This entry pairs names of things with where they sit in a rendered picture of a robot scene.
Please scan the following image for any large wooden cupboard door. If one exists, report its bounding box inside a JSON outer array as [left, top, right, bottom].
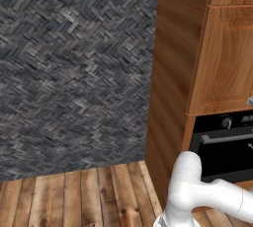
[[188, 4, 253, 116]]

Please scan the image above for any black oven door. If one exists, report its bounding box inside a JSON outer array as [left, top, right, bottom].
[[189, 125, 253, 184]]

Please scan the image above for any grey oven knob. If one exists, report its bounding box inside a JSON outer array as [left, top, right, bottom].
[[221, 117, 233, 129]]

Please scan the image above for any grey oven door handle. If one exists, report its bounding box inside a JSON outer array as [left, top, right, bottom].
[[201, 132, 253, 145]]

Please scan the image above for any tall wooden cabinet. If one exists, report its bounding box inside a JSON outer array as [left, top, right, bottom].
[[144, 0, 253, 212]]

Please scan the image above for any black oven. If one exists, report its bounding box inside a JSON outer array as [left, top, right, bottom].
[[189, 110, 253, 184]]

